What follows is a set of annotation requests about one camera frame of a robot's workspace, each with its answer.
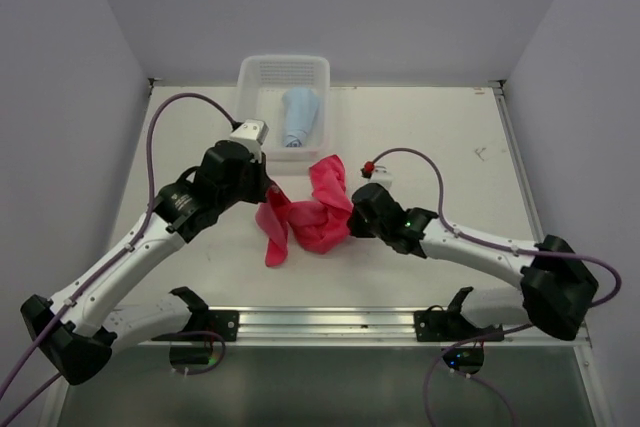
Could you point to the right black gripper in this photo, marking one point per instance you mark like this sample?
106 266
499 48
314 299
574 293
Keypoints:
354 226

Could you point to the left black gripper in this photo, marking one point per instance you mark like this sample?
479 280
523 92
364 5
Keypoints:
263 181

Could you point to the pink towel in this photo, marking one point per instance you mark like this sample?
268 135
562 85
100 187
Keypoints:
318 225

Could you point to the light blue towel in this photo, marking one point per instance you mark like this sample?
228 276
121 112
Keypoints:
301 105

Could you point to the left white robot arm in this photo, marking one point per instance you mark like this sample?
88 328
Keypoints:
80 327

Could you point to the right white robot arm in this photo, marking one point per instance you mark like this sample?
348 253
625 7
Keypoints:
544 284

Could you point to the white plastic basket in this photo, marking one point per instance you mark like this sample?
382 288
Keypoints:
261 84

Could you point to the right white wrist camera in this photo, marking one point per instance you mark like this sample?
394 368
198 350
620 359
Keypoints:
373 173

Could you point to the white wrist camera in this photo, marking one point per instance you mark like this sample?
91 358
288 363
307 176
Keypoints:
251 134
373 173

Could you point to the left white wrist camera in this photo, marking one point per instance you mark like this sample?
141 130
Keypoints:
251 134

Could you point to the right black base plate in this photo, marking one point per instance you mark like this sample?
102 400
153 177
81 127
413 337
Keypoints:
439 324

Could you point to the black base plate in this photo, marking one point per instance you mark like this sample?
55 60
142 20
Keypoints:
439 324
224 322

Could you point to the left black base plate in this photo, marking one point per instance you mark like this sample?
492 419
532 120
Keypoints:
224 322

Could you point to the aluminium mounting rail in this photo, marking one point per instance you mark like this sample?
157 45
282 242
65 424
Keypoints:
327 327

